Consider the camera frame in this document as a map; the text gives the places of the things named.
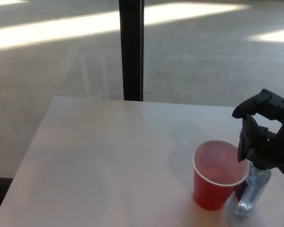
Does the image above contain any black vertical post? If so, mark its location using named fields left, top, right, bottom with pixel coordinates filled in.
left=118, top=0, right=146, bottom=102

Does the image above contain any clear pump soap bottle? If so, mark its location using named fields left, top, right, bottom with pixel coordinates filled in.
left=232, top=161, right=272, bottom=216

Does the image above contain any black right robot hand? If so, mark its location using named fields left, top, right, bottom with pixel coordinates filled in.
left=231, top=88, right=284, bottom=184

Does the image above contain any red plastic cup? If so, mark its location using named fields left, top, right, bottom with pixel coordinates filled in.
left=192, top=140, right=251, bottom=210

